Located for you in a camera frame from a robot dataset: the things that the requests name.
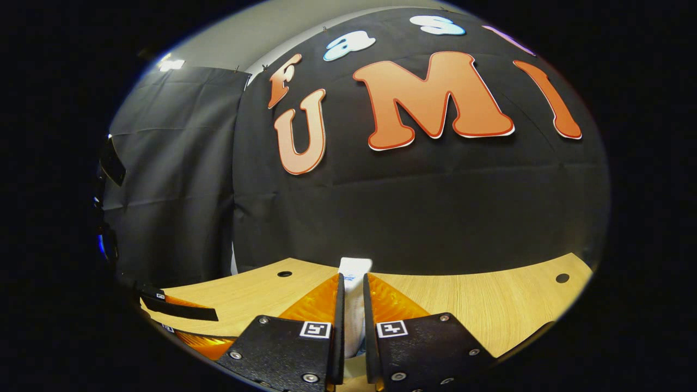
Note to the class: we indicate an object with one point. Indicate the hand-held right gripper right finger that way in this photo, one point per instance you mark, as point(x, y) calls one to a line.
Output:
point(368, 321)

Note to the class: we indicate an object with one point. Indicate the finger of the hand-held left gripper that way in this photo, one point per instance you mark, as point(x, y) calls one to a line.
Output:
point(201, 344)
point(174, 312)

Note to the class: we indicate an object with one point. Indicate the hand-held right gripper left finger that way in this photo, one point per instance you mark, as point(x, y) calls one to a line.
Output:
point(340, 316)

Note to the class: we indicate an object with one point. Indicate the white toothpaste tube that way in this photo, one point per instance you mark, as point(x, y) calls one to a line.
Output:
point(354, 294)

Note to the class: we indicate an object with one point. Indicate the wooden desktop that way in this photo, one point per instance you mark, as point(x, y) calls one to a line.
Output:
point(490, 305)

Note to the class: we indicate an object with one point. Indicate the dark side cloth panel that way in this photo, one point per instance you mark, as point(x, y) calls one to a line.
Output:
point(174, 190)

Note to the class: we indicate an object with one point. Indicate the ceiling light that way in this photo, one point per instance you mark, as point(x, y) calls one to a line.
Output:
point(171, 64)

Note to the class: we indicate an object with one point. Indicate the black backdrop cloth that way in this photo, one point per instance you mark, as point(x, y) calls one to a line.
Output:
point(435, 207)

